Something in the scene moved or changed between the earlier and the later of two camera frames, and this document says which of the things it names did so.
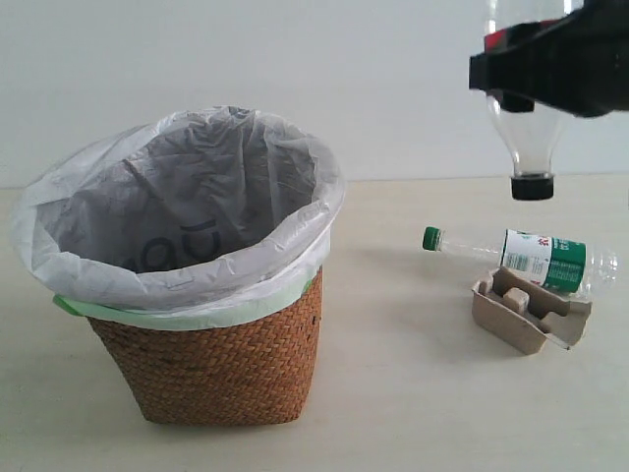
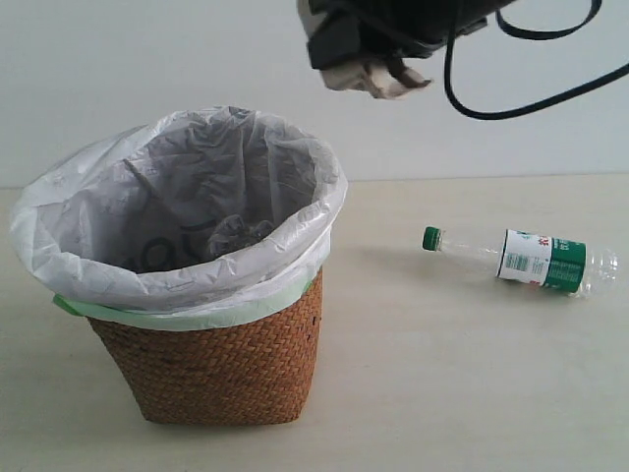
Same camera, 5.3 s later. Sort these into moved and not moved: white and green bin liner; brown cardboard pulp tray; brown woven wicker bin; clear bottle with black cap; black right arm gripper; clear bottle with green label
Moved: brown cardboard pulp tray; black right arm gripper; clear bottle with black cap
Not moved: clear bottle with green label; brown woven wicker bin; white and green bin liner
